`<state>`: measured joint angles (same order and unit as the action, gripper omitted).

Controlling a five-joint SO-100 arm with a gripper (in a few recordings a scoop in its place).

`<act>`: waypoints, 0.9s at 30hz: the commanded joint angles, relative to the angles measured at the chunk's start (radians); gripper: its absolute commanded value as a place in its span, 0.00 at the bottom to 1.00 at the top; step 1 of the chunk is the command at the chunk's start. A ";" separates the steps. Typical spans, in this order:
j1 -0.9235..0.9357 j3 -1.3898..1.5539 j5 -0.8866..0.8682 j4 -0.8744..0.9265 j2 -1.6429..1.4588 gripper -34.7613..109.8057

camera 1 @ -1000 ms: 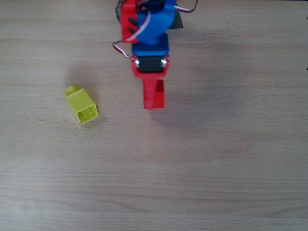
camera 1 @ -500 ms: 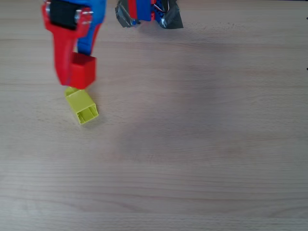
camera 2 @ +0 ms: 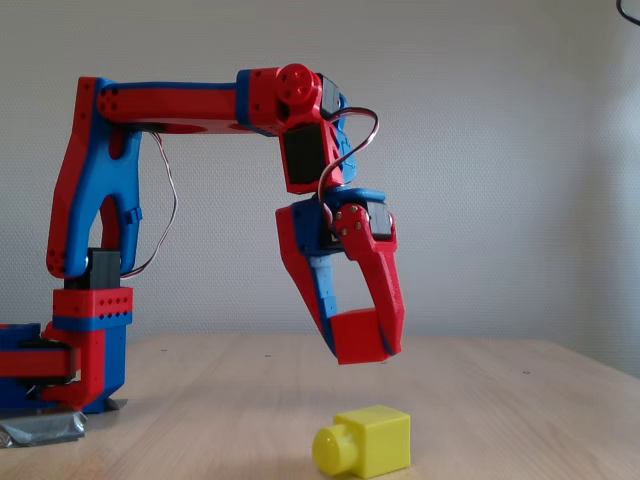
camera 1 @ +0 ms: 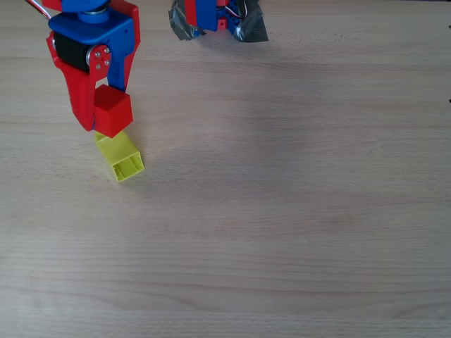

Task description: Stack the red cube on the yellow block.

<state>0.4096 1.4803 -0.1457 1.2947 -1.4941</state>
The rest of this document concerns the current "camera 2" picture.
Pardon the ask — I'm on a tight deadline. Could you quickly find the blue and red robot base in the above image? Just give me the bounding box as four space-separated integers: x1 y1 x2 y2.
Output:
0 322 84 414

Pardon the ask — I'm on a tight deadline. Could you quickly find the red cube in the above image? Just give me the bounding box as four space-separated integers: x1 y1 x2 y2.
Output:
330 308 392 366

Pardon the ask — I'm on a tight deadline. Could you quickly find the arm servo wire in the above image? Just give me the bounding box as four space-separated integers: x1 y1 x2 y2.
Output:
119 130 179 279

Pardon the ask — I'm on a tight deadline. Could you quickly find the yellow toy block with knob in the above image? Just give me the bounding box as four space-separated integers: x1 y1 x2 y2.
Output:
312 404 412 479

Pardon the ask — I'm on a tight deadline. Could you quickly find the gripper servo wire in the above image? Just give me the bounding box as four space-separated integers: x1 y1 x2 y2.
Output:
317 106 382 222

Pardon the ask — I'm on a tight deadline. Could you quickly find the black hanging cable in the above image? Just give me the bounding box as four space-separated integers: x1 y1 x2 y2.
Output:
616 0 640 28

